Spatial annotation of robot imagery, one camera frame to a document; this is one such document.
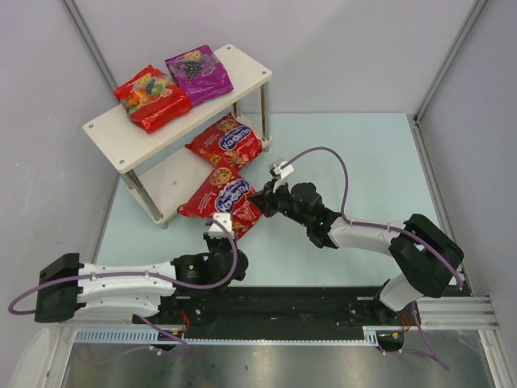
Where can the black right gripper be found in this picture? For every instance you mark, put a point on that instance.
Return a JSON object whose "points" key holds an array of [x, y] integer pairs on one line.
{"points": [[273, 200]]}

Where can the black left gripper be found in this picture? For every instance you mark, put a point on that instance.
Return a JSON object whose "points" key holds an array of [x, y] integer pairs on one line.
{"points": [[218, 241]]}

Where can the red matryoshka candy bag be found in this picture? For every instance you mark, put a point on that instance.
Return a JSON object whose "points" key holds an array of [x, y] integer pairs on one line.
{"points": [[227, 140], [224, 191]]}

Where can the purple grape candy bag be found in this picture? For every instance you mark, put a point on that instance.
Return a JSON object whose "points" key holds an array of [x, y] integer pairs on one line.
{"points": [[200, 74]]}

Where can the red fruit candy bag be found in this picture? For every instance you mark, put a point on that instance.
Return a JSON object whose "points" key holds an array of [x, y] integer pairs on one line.
{"points": [[152, 99]]}

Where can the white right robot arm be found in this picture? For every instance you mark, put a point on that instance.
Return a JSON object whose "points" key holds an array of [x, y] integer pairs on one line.
{"points": [[427, 257]]}

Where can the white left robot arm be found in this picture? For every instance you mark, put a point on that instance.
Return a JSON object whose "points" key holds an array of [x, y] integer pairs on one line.
{"points": [[71, 289]]}

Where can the light wooden two-tier shelf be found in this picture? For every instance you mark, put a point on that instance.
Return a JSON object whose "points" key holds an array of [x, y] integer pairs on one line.
{"points": [[170, 183]]}

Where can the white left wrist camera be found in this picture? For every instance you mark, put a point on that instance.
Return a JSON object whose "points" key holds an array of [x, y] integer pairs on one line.
{"points": [[220, 225]]}

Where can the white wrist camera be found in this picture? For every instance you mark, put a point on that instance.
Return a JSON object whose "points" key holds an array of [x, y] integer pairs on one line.
{"points": [[280, 171], [220, 225]]}

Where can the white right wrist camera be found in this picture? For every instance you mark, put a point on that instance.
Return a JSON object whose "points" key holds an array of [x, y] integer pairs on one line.
{"points": [[280, 171]]}

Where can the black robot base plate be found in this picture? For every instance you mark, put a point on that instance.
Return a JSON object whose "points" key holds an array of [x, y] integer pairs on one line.
{"points": [[352, 305]]}

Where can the grey slotted cable duct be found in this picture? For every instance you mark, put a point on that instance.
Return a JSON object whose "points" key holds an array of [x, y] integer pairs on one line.
{"points": [[345, 336]]}

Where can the aluminium frame rail right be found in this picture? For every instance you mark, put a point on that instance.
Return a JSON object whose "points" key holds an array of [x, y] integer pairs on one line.
{"points": [[452, 184]]}

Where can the aluminium frame post left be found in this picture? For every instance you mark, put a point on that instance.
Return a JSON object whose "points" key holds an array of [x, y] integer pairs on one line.
{"points": [[87, 38]]}

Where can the aluminium frame post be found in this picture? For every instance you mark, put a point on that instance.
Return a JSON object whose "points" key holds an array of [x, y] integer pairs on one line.
{"points": [[467, 27], [87, 38]]}

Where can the aluminium frame post right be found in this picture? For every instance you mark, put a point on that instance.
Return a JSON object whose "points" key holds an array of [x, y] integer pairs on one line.
{"points": [[467, 27]]}

